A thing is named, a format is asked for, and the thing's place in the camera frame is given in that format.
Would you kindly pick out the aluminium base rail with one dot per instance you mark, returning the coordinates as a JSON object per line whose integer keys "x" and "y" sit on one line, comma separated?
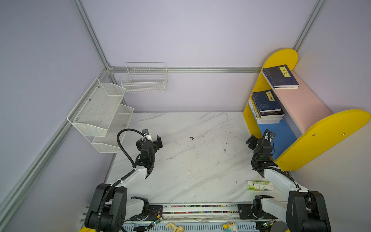
{"x": 193, "y": 211}

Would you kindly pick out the yellow pink blue bookshelf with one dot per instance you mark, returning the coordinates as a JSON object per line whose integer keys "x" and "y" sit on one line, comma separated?
{"x": 320, "y": 129}

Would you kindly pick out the yellow white toy figure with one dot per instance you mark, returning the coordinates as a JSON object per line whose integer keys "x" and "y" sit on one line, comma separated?
{"x": 230, "y": 227}

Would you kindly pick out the black cover book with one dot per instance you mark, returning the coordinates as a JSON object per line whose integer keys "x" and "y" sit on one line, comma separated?
{"x": 271, "y": 117}

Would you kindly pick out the purple old man book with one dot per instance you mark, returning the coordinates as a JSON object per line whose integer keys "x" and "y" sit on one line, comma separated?
{"x": 271, "y": 113}

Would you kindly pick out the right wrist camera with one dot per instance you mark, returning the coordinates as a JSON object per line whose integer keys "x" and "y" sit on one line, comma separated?
{"x": 268, "y": 135}

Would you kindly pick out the beige toy figure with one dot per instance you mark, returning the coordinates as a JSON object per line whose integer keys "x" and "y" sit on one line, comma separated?
{"x": 174, "y": 227}

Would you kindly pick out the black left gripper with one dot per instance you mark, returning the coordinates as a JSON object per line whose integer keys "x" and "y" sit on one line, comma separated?
{"x": 138, "y": 144}

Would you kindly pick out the small green white box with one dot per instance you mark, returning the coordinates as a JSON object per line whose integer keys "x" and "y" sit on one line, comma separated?
{"x": 256, "y": 185}

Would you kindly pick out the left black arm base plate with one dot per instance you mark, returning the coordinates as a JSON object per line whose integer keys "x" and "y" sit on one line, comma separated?
{"x": 153, "y": 212}

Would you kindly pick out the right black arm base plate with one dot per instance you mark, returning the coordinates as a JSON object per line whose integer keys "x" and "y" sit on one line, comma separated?
{"x": 246, "y": 212}

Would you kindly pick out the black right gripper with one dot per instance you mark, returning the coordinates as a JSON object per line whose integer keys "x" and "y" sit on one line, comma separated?
{"x": 255, "y": 141}

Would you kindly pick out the white perforated metal shelf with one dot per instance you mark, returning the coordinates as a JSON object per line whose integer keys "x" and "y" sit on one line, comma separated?
{"x": 94, "y": 113}

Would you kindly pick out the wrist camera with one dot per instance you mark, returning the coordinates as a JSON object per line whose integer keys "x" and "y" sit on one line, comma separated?
{"x": 268, "y": 135}
{"x": 146, "y": 134}

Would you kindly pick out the lower white perforated shelf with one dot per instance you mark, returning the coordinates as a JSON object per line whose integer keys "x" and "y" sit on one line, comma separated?
{"x": 121, "y": 119}

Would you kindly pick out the white book black lettering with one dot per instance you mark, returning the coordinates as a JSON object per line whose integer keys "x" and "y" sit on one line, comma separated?
{"x": 255, "y": 113}

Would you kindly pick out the dark blue barcode book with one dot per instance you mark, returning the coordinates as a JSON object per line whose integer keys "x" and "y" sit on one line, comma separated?
{"x": 266, "y": 101}

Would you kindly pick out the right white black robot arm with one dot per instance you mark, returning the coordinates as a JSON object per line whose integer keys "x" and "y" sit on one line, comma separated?
{"x": 304, "y": 211}

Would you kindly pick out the white wire basket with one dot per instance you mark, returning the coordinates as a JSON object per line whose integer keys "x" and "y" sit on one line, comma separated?
{"x": 145, "y": 77}

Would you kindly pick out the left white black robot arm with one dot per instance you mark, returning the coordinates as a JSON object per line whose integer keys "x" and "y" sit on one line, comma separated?
{"x": 110, "y": 206}

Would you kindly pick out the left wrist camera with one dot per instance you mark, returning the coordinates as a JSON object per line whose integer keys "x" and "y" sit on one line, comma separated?
{"x": 146, "y": 134}

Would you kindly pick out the dark blue book yellow label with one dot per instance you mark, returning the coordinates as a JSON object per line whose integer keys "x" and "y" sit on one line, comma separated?
{"x": 286, "y": 87}

